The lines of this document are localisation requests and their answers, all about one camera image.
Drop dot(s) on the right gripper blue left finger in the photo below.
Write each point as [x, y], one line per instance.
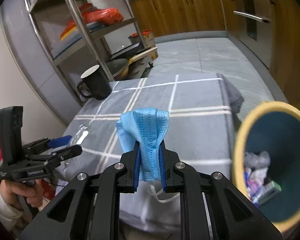
[137, 165]

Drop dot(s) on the left hand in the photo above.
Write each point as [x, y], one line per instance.
[9, 191]

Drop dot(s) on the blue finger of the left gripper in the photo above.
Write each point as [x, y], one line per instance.
[58, 142]
[68, 152]

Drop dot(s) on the blue face mask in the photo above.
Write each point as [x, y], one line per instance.
[148, 126]

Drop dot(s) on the grey checked table cloth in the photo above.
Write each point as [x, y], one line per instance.
[191, 114]

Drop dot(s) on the stainless oven with handles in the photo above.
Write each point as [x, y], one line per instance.
[255, 27]

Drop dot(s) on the silver foil pouch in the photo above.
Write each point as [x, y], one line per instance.
[80, 136]

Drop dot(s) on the red plastic bag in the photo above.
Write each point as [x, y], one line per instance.
[91, 14]

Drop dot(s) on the wooden kitchen cabinets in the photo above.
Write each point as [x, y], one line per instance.
[174, 19]

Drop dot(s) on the dark pan with wooden handle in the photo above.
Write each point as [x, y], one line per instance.
[131, 64]

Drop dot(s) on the yellow rimmed teal trash bin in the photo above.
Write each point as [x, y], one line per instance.
[273, 127]

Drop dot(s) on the trash pieces inside bin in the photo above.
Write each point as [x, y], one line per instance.
[260, 187]

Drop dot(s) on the metal shelf rack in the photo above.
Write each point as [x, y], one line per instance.
[89, 36]

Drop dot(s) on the black mug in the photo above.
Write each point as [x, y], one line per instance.
[94, 84]

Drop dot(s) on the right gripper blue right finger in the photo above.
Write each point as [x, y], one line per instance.
[162, 165]

